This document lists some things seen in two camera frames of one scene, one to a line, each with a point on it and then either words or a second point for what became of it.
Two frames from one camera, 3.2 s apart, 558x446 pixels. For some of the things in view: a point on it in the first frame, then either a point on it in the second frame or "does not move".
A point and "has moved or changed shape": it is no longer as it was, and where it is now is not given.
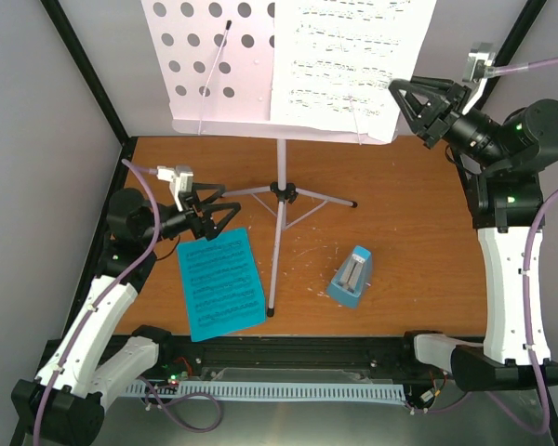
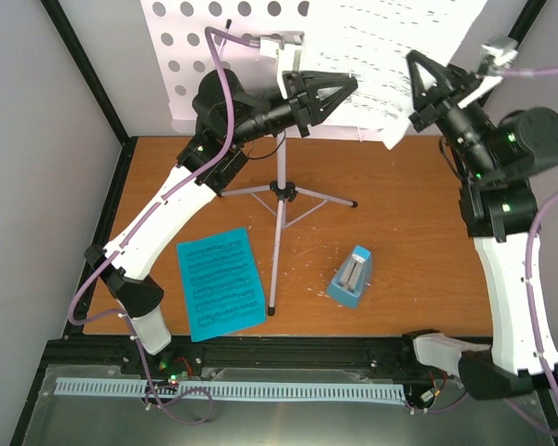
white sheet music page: [333, 62] has moved or changed shape
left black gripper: [205, 226] -> [306, 102]
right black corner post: [532, 9] does not move
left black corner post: [99, 85] does not move
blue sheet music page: [221, 284] does not move
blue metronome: [349, 283] does not move
